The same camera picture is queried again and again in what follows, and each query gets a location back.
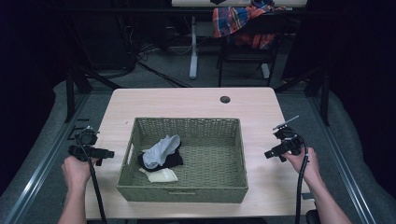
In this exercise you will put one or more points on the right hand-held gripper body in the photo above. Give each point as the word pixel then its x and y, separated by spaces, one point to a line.
pixel 288 138

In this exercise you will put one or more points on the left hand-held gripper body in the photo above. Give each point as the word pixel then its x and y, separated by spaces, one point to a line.
pixel 86 137

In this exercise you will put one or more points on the grey sock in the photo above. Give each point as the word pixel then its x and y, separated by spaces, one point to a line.
pixel 160 152

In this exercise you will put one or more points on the green woven basket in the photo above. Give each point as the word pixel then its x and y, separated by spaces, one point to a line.
pixel 214 165

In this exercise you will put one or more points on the cream sock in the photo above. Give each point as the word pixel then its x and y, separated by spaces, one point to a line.
pixel 160 175

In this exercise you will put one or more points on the black sock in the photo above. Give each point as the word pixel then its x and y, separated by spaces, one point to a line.
pixel 172 161

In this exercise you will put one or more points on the person's right hand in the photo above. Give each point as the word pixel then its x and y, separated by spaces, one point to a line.
pixel 303 166

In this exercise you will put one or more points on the person's left hand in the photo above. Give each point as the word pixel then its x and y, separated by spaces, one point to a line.
pixel 76 173

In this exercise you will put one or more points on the black metal stand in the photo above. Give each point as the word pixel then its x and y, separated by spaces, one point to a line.
pixel 317 90
pixel 74 90

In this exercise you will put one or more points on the black seat edge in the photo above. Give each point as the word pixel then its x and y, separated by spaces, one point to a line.
pixel 313 216

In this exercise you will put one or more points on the black chair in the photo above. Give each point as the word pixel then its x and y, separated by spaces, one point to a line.
pixel 249 53

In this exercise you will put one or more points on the white desk leg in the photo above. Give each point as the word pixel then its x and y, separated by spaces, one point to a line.
pixel 193 49

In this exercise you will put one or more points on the plaid shirt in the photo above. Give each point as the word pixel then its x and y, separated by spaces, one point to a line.
pixel 230 20

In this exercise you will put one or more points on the white desk top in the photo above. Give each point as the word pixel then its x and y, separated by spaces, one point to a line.
pixel 236 2

